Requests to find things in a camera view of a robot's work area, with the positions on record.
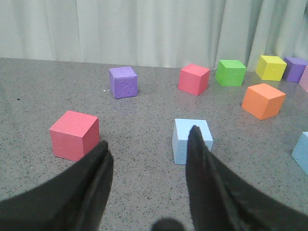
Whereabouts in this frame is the smooth orange foam cube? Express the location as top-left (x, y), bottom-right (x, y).
top-left (242, 83), bottom-right (286, 120)

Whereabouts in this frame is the yellow foam cube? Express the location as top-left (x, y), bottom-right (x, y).
top-left (256, 55), bottom-right (287, 81)

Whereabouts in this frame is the light pink foam cube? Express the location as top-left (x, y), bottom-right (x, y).
top-left (299, 66), bottom-right (308, 92)

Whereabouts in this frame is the red-pink foam cube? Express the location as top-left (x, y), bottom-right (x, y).
top-left (178, 64), bottom-right (210, 96)
top-left (49, 110), bottom-right (100, 162)

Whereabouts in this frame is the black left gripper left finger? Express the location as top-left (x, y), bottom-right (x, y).
top-left (0, 141), bottom-right (114, 231)

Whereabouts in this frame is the right purple foam cube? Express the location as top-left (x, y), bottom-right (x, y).
top-left (282, 57), bottom-right (308, 83)

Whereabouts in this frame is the light blue foam cube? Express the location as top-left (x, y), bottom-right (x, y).
top-left (292, 132), bottom-right (308, 175)
top-left (172, 118), bottom-right (213, 165)

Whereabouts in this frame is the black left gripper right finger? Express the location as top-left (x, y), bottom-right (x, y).
top-left (186, 126), bottom-right (308, 231)

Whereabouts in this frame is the grey curtain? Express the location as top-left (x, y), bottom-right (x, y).
top-left (0, 0), bottom-right (308, 70)

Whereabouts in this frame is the purple foam cube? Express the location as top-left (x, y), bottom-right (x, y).
top-left (109, 66), bottom-right (138, 99)
top-left (282, 57), bottom-right (308, 83)

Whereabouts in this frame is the left purple foam cube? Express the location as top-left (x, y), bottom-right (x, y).
top-left (109, 66), bottom-right (138, 99)

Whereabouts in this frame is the green foam cube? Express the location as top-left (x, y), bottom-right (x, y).
top-left (215, 60), bottom-right (246, 86)

